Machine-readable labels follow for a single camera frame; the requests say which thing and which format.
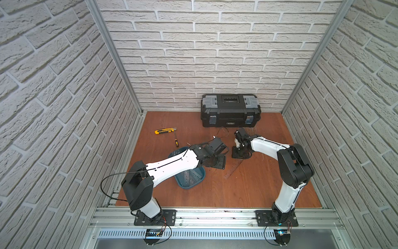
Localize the yellow black utility knife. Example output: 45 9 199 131
154 128 177 134

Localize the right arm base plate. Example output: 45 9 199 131
255 210 299 227

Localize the black plastic toolbox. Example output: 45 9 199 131
201 93 261 128

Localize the controller board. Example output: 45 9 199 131
274 229 291 247
144 229 164 245

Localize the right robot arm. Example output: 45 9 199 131
232 128 315 225

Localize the right controller board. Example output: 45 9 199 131
274 229 291 247

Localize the small black yellow screwdriver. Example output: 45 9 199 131
174 130 179 147

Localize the aluminium front rail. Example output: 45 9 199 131
89 206 345 229

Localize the clear stencil ruler with holes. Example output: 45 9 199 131
224 159 243 179

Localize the teal plastic storage box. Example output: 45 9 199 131
174 160 206 189

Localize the left controller board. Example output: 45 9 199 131
144 229 164 245

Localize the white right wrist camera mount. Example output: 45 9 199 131
234 138 244 148

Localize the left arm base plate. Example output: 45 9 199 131
134 209 177 227

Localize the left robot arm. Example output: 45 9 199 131
121 138 228 218

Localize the clear stencil ruler with triangles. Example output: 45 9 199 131
182 170 196 188

